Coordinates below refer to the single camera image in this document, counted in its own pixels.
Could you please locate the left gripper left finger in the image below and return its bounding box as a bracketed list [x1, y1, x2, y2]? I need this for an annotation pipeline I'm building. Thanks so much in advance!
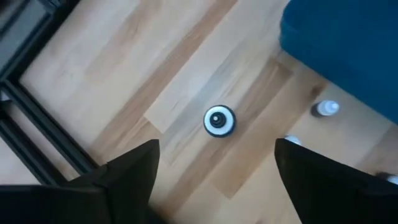
[63, 139, 169, 224]

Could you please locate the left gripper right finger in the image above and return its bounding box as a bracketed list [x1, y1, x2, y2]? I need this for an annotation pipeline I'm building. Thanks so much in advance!
[274, 138, 398, 224]

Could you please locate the large black-tipped coloring bottle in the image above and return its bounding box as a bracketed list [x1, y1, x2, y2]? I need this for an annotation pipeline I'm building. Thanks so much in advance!
[203, 104, 237, 138]

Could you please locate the small purple dropper bottle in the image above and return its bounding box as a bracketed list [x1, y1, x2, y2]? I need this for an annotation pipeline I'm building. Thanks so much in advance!
[310, 99, 340, 118]

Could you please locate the blue plastic bin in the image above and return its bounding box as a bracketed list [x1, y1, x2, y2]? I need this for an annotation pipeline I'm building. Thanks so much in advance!
[279, 0, 398, 125]

